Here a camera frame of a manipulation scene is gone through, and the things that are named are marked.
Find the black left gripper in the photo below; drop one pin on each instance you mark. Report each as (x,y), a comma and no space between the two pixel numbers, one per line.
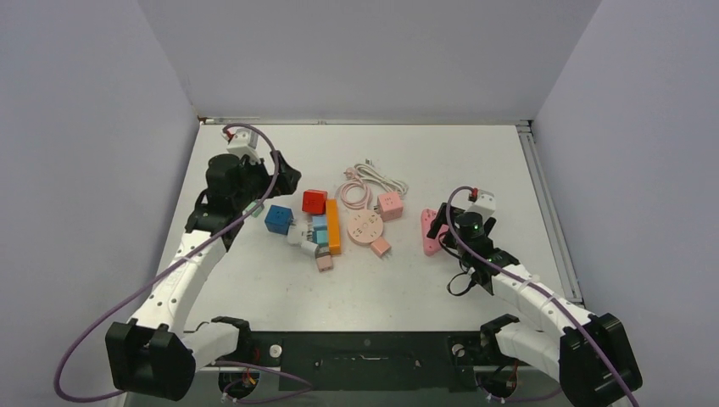
(286,181)

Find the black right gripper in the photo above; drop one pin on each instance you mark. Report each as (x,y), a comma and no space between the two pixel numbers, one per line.
(443,219)

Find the red cube socket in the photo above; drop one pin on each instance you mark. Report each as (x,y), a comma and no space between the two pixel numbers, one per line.
(314,201)

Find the blue cube socket adapter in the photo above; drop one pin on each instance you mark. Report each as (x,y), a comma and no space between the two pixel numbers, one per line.
(278,219)

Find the light green plug charger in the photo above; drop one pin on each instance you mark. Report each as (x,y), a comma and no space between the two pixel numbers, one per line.
(254,209)

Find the light blue plug charger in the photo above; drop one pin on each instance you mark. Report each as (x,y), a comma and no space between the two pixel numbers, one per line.
(319,222)

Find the orange power strip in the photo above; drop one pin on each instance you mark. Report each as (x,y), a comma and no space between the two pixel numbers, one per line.
(333,227)

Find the white adapter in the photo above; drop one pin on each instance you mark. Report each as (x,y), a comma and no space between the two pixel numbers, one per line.
(299,231)

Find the pink cube socket adapter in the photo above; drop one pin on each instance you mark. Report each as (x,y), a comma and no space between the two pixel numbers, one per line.
(389,206)

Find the pink round socket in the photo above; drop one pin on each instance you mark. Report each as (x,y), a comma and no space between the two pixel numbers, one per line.
(364,227)

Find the pink brown plug charger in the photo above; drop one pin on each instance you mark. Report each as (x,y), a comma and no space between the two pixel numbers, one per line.
(324,261)

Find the teal plug charger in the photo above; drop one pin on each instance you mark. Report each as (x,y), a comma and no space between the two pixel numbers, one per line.
(321,237)

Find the white plug charger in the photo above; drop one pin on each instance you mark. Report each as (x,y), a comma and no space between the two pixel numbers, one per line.
(309,248)

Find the salmon pink plug charger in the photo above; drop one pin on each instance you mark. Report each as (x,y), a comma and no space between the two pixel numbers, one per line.
(380,247)

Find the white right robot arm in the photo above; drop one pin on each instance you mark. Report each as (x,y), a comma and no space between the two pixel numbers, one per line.
(588,355)

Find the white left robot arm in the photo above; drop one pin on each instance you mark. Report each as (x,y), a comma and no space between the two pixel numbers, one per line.
(151,354)

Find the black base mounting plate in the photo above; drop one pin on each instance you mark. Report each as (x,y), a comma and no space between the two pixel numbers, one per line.
(373,361)

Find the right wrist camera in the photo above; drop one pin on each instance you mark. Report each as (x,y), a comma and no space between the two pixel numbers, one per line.
(485,205)

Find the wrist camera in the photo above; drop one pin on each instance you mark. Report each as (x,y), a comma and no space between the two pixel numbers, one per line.
(242,143)
(485,205)

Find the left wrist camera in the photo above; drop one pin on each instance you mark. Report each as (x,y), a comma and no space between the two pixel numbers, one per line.
(242,143)

